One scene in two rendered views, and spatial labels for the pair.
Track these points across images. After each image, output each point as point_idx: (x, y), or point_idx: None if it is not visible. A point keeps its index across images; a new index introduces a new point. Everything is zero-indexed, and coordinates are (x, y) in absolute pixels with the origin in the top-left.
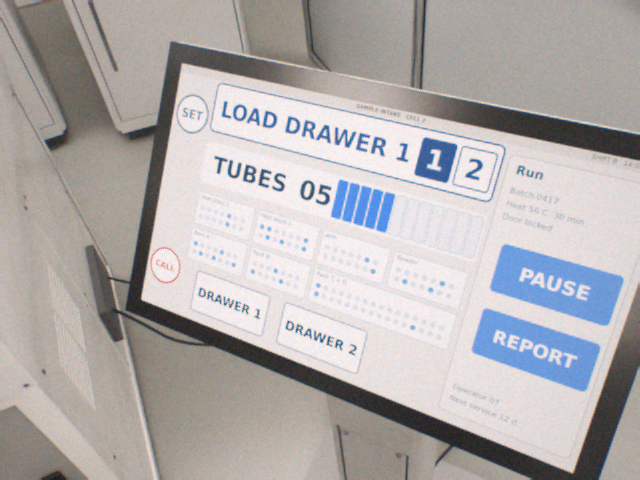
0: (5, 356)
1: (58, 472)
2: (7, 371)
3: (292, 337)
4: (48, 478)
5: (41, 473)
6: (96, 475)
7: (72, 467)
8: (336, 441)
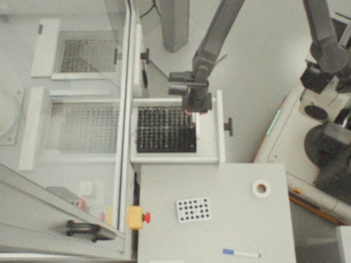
0: (138, 15)
1: (143, 69)
2: (139, 22)
3: None
4: (143, 72)
5: (142, 72)
6: (145, 67)
7: (143, 67)
8: (173, 0)
